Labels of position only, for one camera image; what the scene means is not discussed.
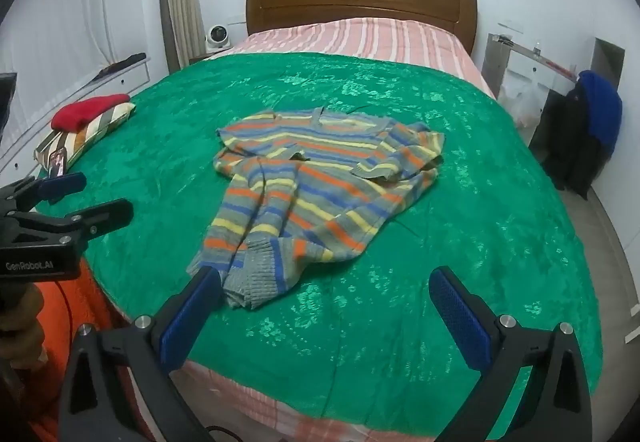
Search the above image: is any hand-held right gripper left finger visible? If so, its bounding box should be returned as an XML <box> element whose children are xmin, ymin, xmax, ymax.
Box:
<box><xmin>59</xmin><ymin>266</ymin><xmax>223</xmax><ymax>442</ymax></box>

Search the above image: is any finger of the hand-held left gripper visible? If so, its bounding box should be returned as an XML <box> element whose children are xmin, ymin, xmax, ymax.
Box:
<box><xmin>0</xmin><ymin>198</ymin><xmax>134</xmax><ymax>250</ymax></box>
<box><xmin>0</xmin><ymin>172</ymin><xmax>87</xmax><ymax>218</ymax></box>

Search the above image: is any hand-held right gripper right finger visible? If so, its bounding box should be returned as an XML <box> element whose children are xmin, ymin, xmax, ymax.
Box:
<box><xmin>429</xmin><ymin>266</ymin><xmax>593</xmax><ymax>442</ymax></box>

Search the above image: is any striped knit sweater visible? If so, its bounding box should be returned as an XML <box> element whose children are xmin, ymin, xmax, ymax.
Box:
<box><xmin>186</xmin><ymin>106</ymin><xmax>446</xmax><ymax>312</ymax></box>

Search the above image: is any person's left hand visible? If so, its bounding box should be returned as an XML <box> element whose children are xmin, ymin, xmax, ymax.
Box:
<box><xmin>0</xmin><ymin>284</ymin><xmax>46</xmax><ymax>363</ymax></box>

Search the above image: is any striped pillow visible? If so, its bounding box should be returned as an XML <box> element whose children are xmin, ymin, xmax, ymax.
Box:
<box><xmin>34</xmin><ymin>103</ymin><xmax>137</xmax><ymax>170</ymax></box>

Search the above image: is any red cloth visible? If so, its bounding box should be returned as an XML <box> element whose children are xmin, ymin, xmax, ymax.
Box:
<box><xmin>51</xmin><ymin>94</ymin><xmax>132</xmax><ymax>132</ymax></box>

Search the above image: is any green floral blanket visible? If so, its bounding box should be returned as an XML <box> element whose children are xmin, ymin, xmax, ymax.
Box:
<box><xmin>37</xmin><ymin>51</ymin><xmax>605</xmax><ymax>442</ymax></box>

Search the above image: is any black long object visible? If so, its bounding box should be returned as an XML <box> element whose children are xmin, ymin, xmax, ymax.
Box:
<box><xmin>97</xmin><ymin>53</ymin><xmax>147</xmax><ymax>79</ymax></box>

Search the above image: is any small white fan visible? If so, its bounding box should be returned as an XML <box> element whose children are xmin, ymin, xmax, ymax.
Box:
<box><xmin>205</xmin><ymin>24</ymin><xmax>232</xmax><ymax>54</ymax></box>

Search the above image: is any black puffer jacket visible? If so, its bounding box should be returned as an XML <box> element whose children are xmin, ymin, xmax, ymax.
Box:
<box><xmin>542</xmin><ymin>82</ymin><xmax>608</xmax><ymax>200</ymax></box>

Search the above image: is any clear plastic bag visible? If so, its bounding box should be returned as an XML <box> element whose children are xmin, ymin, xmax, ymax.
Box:
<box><xmin>497</xmin><ymin>77</ymin><xmax>543</xmax><ymax>129</ymax></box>

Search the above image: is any blue cloth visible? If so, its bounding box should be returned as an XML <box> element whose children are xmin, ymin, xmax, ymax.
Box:
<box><xmin>577</xmin><ymin>70</ymin><xmax>623</xmax><ymax>158</ymax></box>

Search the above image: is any white desk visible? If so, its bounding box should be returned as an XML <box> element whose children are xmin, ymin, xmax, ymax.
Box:
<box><xmin>482</xmin><ymin>33</ymin><xmax>581</xmax><ymax>123</ymax></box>

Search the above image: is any pink striped bed sheet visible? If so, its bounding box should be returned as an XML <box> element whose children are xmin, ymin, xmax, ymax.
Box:
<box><xmin>182</xmin><ymin>18</ymin><xmax>497</xmax><ymax>442</ymax></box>

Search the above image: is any thin black cable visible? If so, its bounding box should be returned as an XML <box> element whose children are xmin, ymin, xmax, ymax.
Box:
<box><xmin>56</xmin><ymin>278</ymin><xmax>81</xmax><ymax>343</ymax></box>

